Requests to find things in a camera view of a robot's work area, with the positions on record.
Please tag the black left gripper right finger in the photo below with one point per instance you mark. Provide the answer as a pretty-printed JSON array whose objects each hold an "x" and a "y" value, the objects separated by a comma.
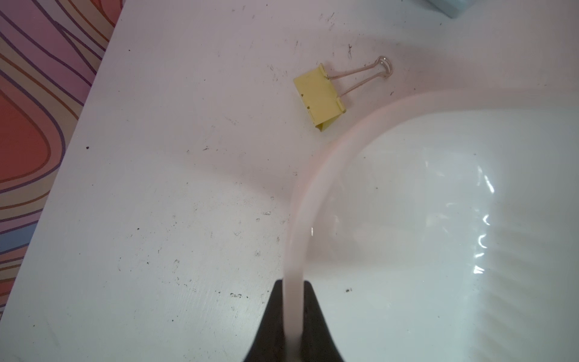
[{"x": 317, "y": 343}]

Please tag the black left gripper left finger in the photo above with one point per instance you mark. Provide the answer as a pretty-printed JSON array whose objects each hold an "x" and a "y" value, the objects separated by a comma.
[{"x": 269, "y": 342}]

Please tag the white plastic storage box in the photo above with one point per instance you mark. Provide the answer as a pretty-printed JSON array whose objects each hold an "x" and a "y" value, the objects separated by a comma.
[{"x": 444, "y": 227}]

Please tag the yellow binder clip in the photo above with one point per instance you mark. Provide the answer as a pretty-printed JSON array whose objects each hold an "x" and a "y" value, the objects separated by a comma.
[{"x": 321, "y": 99}]

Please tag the grey calculator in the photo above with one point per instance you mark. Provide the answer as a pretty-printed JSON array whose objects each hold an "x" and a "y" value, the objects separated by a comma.
[{"x": 452, "y": 8}]

